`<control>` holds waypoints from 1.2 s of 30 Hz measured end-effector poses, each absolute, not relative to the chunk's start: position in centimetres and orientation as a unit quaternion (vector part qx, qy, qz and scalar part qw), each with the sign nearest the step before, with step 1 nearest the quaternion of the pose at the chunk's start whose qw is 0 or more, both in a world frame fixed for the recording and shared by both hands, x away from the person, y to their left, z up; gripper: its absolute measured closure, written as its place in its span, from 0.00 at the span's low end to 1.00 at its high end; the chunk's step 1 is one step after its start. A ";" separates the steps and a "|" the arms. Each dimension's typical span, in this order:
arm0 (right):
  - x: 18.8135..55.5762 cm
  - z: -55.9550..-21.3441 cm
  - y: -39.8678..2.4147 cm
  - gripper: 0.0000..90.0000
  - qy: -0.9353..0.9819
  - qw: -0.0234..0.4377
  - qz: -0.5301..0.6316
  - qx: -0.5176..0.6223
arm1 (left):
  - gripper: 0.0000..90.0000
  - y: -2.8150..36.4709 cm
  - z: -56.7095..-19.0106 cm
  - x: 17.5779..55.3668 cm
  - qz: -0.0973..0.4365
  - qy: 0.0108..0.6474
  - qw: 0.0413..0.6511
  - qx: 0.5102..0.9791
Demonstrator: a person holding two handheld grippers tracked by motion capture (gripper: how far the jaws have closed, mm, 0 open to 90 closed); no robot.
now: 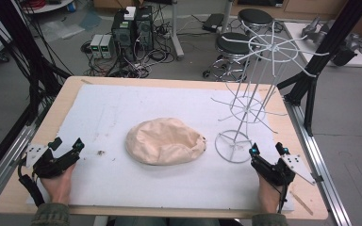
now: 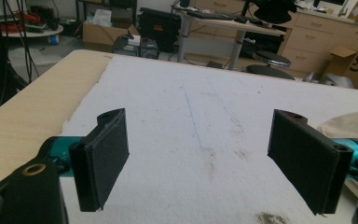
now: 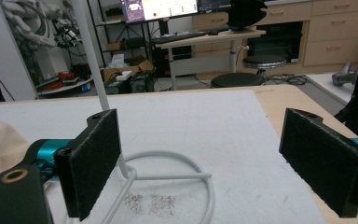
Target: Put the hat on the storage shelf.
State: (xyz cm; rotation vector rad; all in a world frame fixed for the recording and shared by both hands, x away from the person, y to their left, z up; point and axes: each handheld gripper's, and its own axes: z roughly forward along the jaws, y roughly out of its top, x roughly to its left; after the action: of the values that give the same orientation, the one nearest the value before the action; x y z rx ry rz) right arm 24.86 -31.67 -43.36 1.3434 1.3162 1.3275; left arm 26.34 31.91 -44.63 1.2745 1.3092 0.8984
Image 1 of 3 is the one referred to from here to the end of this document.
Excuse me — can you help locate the black computer tower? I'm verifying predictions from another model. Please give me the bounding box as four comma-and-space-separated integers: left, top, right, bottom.
134, 5, 155, 53
110, 9, 136, 62

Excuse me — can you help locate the tangle of floor cables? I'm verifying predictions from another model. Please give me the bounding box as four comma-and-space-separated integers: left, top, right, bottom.
80, 6, 202, 79

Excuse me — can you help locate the white box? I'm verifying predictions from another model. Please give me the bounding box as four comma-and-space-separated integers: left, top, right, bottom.
123, 6, 138, 22

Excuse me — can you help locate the grey power supply unit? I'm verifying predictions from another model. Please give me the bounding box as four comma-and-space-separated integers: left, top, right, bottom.
99, 34, 115, 59
90, 33, 104, 59

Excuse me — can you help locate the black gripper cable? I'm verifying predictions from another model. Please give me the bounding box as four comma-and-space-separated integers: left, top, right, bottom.
17, 156, 46, 208
277, 183, 288, 215

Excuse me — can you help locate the grey table leg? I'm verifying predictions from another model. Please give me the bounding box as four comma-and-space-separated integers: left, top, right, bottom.
169, 0, 185, 60

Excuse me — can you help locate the black metal frame stand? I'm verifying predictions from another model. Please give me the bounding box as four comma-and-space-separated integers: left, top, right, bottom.
0, 0, 74, 126
276, 0, 362, 137

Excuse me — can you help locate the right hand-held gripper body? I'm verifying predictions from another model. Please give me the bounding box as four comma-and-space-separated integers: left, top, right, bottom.
250, 153, 317, 187

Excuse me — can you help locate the person's right hand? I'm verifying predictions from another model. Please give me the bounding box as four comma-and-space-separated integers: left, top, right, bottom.
256, 172, 285, 215

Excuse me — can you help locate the black round stool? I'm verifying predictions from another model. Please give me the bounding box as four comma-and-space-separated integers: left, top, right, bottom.
202, 31, 256, 83
237, 8, 275, 34

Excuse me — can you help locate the person's left hand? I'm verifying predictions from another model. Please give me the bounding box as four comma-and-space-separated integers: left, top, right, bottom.
40, 163, 77, 205

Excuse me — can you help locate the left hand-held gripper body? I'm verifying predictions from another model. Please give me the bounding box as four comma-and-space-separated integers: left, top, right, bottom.
25, 142, 81, 180

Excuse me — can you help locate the beige fabric hat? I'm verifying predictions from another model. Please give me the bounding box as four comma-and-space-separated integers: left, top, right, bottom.
124, 117, 207, 167

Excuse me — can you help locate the white floor board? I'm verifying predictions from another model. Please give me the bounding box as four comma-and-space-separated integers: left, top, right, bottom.
283, 22, 362, 68

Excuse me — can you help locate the white wire hat rack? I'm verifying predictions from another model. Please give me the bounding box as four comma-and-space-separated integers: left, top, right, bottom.
210, 20, 330, 164

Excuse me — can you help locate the white foam mat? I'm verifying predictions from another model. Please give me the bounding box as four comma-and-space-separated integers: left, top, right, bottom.
26, 84, 296, 212

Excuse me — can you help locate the aluminium rail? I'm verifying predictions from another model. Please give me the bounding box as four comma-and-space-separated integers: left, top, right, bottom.
283, 95, 354, 226
0, 103, 51, 211

